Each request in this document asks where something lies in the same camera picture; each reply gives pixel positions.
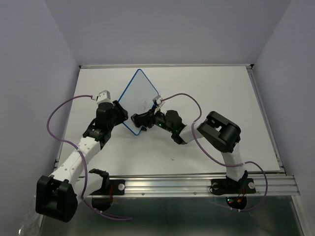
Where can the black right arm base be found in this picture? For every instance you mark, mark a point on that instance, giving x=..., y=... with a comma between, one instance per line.
x=231, y=186

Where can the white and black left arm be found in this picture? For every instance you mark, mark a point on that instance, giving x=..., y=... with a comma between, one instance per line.
x=59, y=194

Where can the aluminium front mounting rail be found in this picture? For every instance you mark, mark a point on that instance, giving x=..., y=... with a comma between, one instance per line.
x=179, y=186

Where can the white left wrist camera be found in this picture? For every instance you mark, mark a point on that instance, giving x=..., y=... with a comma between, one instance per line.
x=102, y=97

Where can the white table edge rail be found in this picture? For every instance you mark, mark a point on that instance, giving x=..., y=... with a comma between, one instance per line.
x=107, y=66

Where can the black whiteboard eraser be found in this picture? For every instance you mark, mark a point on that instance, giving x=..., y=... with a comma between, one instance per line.
x=135, y=120

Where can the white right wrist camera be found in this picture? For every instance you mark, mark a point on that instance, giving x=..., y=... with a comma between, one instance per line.
x=158, y=103

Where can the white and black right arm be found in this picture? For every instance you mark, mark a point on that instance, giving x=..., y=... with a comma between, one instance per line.
x=220, y=132

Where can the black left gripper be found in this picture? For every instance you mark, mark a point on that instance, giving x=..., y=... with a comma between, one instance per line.
x=122, y=113

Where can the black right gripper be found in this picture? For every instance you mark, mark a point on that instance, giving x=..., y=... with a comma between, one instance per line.
x=148, y=117

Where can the blue-edged small whiteboard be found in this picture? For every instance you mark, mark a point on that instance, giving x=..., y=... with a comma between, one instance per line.
x=137, y=98

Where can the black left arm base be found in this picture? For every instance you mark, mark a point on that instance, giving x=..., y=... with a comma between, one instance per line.
x=102, y=189

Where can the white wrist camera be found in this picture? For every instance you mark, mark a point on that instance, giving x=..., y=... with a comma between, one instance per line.
x=102, y=97
x=158, y=103

